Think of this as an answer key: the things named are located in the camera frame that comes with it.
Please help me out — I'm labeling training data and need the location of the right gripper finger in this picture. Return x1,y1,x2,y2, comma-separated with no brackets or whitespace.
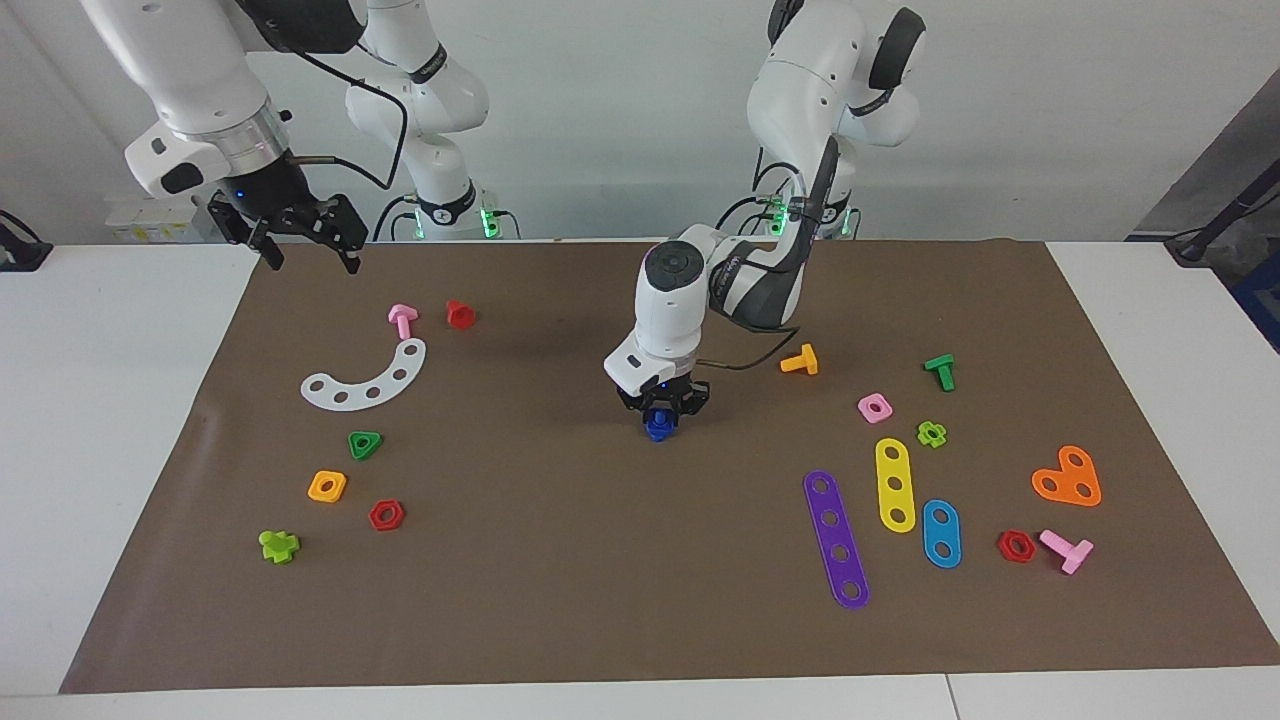
208,195,283,269
315,193,368,275

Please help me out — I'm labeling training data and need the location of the white power box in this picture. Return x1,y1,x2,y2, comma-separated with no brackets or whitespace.
105,195,226,244

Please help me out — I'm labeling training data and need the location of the brown table mat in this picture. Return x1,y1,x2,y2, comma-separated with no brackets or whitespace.
58,238,1280,695

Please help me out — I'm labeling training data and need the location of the white curved five-hole strip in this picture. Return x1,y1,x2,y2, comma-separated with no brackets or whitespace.
300,338,428,412

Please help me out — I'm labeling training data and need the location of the purple four-hole plastic strip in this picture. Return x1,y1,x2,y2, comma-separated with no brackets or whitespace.
803,470,871,610

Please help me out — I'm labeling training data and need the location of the yellow three-hole plastic strip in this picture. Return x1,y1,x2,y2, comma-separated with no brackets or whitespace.
875,437,917,534

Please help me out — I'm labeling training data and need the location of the black clamp object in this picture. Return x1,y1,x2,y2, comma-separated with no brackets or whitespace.
0,208,53,273

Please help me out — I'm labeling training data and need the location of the blue two-hole plastic strip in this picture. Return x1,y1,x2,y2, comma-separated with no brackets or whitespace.
921,499,963,570

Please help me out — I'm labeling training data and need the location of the orange heart-shaped plastic plate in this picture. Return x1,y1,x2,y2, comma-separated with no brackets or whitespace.
1031,445,1103,508

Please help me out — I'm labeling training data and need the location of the black stand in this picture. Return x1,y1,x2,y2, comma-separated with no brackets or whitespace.
1165,165,1280,266

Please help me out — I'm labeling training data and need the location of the blue box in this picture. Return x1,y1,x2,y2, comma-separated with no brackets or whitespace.
1232,250,1280,353

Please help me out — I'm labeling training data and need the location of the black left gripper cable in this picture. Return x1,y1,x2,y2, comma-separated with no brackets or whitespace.
698,140,843,372

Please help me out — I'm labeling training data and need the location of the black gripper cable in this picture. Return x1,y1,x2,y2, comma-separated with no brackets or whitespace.
698,140,843,372
283,40,411,191

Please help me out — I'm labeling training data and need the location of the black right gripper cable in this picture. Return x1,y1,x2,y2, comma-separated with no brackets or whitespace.
283,40,411,191

